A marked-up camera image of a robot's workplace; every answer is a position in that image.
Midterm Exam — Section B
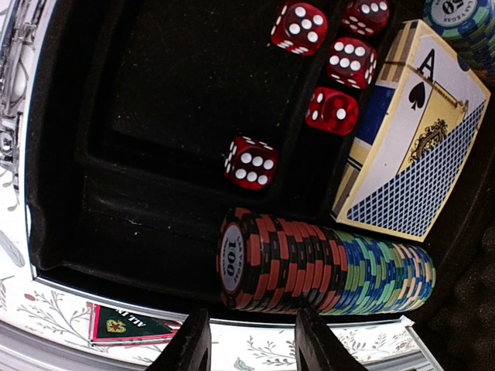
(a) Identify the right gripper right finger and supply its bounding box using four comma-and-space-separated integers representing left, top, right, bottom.
295, 307, 367, 371

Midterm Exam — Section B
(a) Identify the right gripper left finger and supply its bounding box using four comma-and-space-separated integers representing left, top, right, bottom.
146, 308, 211, 371

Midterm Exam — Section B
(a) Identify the red black triangle card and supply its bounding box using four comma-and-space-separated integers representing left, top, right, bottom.
89, 304, 183, 346

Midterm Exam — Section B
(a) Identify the lower poker chip row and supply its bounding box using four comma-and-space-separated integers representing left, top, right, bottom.
216, 208, 436, 315

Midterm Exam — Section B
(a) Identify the poker chip row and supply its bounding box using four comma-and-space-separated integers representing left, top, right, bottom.
423, 0, 494, 80
216, 208, 436, 315

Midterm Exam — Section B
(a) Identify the red dice group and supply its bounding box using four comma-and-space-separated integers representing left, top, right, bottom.
223, 0, 391, 192

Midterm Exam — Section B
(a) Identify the aluminium poker chip case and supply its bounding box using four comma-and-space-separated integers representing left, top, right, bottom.
1, 1, 494, 370

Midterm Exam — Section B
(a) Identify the boxed card deck ace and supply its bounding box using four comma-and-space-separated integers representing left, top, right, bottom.
331, 20, 490, 241

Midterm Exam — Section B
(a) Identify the upper poker chip row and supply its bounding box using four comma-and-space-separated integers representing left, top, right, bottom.
423, 0, 494, 80

